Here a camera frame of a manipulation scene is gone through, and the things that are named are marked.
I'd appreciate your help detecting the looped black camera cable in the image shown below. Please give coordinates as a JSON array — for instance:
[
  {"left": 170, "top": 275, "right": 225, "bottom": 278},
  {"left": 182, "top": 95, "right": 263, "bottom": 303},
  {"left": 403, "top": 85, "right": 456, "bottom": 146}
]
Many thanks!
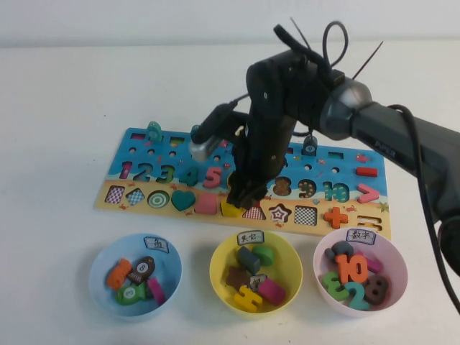
[{"left": 272, "top": 20, "right": 349, "bottom": 86}]

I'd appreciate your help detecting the light blue plastic bowl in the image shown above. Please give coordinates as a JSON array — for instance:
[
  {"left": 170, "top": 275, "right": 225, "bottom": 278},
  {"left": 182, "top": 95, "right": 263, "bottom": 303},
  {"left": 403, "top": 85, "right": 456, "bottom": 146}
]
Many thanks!
[{"left": 88, "top": 233, "right": 183, "bottom": 318}]

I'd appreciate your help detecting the orange wooden plus sign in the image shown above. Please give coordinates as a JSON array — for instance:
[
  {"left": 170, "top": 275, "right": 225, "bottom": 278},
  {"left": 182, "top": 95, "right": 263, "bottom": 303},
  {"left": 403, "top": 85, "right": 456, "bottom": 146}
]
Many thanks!
[{"left": 323, "top": 206, "right": 349, "bottom": 229}]

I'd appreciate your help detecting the pink wooden number five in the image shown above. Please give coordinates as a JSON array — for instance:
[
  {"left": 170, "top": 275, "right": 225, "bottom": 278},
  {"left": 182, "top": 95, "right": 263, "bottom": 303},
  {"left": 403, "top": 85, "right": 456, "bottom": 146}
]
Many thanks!
[{"left": 203, "top": 166, "right": 223, "bottom": 189}]

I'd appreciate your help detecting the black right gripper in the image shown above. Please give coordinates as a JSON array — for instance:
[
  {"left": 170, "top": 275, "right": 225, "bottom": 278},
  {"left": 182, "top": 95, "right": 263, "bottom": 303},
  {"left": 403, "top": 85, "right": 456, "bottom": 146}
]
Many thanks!
[{"left": 227, "top": 113, "right": 297, "bottom": 210}]

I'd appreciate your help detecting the ocean themed wooden puzzle board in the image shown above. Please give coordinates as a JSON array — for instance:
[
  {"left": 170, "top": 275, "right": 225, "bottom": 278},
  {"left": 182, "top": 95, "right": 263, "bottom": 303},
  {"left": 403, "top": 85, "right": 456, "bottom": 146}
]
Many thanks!
[{"left": 93, "top": 127, "right": 391, "bottom": 240}]

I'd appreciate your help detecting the teal wooden heart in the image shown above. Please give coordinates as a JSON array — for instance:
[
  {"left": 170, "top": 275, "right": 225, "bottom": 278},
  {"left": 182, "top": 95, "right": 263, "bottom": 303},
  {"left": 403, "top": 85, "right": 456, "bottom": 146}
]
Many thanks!
[{"left": 170, "top": 190, "right": 197, "bottom": 212}]

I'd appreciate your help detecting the blue wooden number two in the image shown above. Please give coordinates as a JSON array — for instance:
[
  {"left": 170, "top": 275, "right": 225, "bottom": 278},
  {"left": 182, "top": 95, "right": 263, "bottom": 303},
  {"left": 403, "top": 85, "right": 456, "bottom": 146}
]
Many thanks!
[{"left": 341, "top": 282, "right": 371, "bottom": 312}]

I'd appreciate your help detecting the orange wooden fish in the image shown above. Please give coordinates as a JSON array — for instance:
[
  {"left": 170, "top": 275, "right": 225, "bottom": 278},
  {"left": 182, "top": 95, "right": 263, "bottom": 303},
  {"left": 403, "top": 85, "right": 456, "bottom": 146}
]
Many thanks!
[{"left": 105, "top": 258, "right": 131, "bottom": 290}]

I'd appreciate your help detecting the paper label on yellow bowl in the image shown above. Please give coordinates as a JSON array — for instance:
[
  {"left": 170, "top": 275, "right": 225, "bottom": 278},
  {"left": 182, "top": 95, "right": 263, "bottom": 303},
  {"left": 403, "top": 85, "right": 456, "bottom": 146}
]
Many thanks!
[{"left": 236, "top": 231, "right": 265, "bottom": 247}]

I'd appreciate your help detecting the silver wrist camera black mount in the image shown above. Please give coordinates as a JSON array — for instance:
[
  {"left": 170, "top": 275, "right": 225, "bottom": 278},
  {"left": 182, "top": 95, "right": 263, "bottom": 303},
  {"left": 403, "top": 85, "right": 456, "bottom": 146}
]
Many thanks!
[{"left": 189, "top": 103, "right": 249, "bottom": 162}]

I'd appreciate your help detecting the brown wooden fish number eight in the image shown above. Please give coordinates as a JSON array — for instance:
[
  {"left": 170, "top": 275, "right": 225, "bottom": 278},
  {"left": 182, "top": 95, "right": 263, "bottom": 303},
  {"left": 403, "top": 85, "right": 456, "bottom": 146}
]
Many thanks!
[{"left": 127, "top": 255, "right": 157, "bottom": 285}]

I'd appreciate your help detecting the yellow plastic bowl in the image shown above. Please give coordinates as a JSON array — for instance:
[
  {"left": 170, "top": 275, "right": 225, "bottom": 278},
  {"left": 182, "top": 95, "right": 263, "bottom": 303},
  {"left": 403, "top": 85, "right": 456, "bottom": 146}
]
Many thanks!
[{"left": 209, "top": 229, "right": 303, "bottom": 314}]

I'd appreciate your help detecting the black zip tie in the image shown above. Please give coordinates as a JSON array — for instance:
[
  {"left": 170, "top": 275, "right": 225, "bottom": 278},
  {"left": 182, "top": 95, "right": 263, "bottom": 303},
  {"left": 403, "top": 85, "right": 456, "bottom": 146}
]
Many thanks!
[
  {"left": 290, "top": 16, "right": 311, "bottom": 48},
  {"left": 353, "top": 40, "right": 385, "bottom": 79}
]

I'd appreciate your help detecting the green wooden circle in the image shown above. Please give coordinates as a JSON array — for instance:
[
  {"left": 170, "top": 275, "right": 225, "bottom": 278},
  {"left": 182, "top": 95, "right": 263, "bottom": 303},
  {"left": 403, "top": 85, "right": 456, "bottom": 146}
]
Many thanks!
[{"left": 251, "top": 244, "right": 277, "bottom": 267}]

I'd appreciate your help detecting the dark teal wooden block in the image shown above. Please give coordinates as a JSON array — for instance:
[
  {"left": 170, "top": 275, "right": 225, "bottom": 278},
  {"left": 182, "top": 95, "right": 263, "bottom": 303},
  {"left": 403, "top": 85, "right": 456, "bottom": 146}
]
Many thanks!
[{"left": 236, "top": 246, "right": 261, "bottom": 274}]

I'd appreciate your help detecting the green wooden fish number three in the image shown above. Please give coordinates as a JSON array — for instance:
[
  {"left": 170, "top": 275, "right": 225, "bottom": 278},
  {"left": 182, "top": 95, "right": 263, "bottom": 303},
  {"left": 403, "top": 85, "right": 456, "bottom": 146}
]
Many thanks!
[{"left": 114, "top": 282, "right": 148, "bottom": 305}]

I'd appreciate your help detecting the paper label on blue bowl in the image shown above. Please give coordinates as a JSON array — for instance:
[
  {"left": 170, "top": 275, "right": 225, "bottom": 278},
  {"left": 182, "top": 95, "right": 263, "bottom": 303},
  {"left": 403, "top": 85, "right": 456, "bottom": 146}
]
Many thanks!
[{"left": 143, "top": 235, "right": 170, "bottom": 252}]

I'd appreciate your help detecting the magenta wooden fish piece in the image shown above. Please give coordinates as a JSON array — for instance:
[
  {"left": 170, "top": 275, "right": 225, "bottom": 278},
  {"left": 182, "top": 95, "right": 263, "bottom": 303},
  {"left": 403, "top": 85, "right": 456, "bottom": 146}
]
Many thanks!
[{"left": 146, "top": 276, "right": 167, "bottom": 307}]

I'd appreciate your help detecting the paper label on pink bowl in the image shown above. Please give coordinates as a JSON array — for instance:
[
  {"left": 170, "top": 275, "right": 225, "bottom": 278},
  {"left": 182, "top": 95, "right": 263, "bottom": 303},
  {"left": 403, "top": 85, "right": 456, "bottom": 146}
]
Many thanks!
[{"left": 346, "top": 228, "right": 377, "bottom": 246}]

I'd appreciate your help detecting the long black arm cable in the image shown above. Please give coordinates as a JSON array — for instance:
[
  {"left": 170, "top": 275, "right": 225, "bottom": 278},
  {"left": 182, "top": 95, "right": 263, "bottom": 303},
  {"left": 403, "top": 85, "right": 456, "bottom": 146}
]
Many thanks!
[{"left": 387, "top": 103, "right": 460, "bottom": 316}]

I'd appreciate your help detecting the pink wooden trapezoid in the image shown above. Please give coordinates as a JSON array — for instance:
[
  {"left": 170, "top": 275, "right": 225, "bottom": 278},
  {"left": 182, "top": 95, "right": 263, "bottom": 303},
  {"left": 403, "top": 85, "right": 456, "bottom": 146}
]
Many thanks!
[{"left": 194, "top": 194, "right": 219, "bottom": 214}]

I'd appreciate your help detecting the tall teal fish peg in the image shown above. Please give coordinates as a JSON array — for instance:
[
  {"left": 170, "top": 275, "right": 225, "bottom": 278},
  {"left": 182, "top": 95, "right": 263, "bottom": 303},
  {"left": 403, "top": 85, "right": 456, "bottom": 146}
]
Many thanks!
[{"left": 146, "top": 121, "right": 162, "bottom": 142}]

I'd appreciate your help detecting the grey wooden number nine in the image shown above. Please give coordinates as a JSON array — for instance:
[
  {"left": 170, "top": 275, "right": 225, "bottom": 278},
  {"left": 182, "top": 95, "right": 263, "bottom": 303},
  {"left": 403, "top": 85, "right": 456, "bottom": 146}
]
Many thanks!
[{"left": 324, "top": 240, "right": 355, "bottom": 260}]

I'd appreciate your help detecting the orange wooden number ten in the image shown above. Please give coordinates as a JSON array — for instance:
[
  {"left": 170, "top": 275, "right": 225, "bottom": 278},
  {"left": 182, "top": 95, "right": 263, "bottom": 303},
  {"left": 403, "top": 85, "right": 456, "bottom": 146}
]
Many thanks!
[{"left": 333, "top": 252, "right": 369, "bottom": 284}]

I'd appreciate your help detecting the dark blue fish peg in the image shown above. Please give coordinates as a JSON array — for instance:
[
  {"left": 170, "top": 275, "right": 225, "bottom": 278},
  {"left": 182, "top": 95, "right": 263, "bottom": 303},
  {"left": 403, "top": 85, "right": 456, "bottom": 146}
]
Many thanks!
[{"left": 302, "top": 134, "right": 318, "bottom": 156}]

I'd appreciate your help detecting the yellow wooden pentagon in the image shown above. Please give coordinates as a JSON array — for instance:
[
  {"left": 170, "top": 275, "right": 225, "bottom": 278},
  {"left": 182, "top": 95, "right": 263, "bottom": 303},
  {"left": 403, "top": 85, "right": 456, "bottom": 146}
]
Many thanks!
[{"left": 219, "top": 201, "right": 245, "bottom": 218}]

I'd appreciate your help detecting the magenta wooden number one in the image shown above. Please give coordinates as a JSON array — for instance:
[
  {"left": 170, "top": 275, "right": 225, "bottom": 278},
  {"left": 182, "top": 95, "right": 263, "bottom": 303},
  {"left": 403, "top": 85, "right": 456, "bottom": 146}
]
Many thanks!
[{"left": 362, "top": 253, "right": 384, "bottom": 274}]

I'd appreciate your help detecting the pink wooden greater-than sign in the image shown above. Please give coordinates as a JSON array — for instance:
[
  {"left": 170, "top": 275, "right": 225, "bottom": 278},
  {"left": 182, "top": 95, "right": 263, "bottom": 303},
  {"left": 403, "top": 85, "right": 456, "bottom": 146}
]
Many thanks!
[{"left": 356, "top": 183, "right": 380, "bottom": 203}]

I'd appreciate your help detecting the teal wooden number four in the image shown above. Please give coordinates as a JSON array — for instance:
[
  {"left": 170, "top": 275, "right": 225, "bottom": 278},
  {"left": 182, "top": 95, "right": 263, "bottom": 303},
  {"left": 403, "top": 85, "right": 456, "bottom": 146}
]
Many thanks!
[{"left": 178, "top": 165, "right": 201, "bottom": 187}]

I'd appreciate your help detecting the pink plastic bowl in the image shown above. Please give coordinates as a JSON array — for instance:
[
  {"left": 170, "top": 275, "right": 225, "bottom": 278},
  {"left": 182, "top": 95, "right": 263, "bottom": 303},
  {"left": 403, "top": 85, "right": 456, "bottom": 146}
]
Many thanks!
[{"left": 312, "top": 227, "right": 409, "bottom": 318}]

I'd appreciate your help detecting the magenta wooden rectangle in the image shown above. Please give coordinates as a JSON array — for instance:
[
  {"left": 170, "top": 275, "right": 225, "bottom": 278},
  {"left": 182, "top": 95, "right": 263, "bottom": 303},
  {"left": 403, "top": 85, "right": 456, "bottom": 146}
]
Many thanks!
[{"left": 257, "top": 277, "right": 288, "bottom": 306}]

